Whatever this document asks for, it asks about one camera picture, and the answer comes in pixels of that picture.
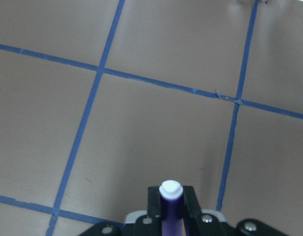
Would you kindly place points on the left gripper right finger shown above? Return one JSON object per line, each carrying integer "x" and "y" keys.
{"x": 198, "y": 222}

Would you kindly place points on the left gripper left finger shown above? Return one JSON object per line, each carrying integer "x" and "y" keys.
{"x": 150, "y": 223}

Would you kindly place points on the purple highlighter pen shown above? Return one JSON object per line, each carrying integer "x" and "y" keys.
{"x": 172, "y": 208}

